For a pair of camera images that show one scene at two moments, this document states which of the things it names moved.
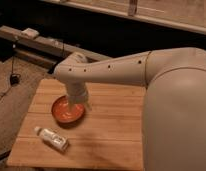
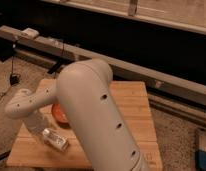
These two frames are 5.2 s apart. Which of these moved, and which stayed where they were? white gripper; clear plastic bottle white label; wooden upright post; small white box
Moved: white gripper
Stayed: clear plastic bottle white label; small white box; wooden upright post
